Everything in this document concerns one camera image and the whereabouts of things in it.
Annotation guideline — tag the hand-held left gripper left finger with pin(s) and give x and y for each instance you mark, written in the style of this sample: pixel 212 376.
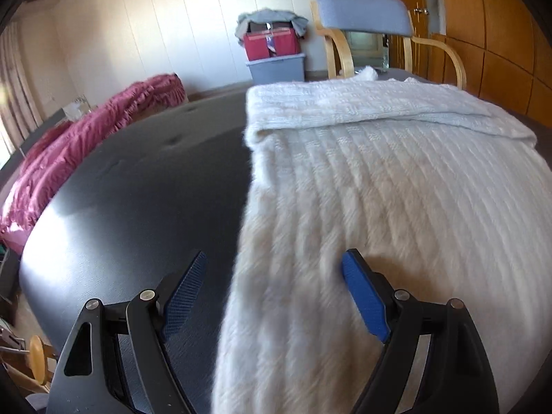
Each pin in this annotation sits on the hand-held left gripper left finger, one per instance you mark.
pixel 185 297

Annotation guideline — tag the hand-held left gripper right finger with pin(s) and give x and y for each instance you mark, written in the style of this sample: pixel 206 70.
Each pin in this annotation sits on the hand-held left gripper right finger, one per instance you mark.
pixel 364 297

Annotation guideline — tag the white knit sweater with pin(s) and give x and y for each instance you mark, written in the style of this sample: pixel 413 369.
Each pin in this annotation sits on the white knit sweater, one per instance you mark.
pixel 388 181

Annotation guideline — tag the round wooden object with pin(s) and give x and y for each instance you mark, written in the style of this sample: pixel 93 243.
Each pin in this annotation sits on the round wooden object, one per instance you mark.
pixel 36 353

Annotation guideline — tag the pink ruffled bedspread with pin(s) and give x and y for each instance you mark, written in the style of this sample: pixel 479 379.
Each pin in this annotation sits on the pink ruffled bedspread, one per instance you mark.
pixel 86 138

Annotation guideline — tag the grey bed headboard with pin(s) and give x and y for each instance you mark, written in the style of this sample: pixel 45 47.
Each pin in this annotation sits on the grey bed headboard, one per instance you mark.
pixel 43 127

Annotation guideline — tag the blue plastic storage box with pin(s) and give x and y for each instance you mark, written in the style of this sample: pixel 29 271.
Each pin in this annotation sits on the blue plastic storage box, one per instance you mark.
pixel 276 69

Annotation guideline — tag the red storage box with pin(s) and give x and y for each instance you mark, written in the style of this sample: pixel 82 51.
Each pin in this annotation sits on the red storage box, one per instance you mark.
pixel 258 45

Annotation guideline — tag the patterned beige curtain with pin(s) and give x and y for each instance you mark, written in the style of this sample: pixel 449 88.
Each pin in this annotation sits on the patterned beige curtain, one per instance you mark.
pixel 17 95

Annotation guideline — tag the grey wooden armchair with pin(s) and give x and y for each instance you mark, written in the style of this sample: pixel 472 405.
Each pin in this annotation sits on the grey wooden armchair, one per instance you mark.
pixel 362 11

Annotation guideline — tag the grey cloth pile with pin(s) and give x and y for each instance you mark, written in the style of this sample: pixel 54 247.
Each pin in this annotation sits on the grey cloth pile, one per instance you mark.
pixel 267 17

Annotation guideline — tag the wooden wardrobe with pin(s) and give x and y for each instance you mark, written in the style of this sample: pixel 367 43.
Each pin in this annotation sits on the wooden wardrobe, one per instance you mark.
pixel 496 30

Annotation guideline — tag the wooden door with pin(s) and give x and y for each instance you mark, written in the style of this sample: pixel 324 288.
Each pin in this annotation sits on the wooden door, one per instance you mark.
pixel 405 0

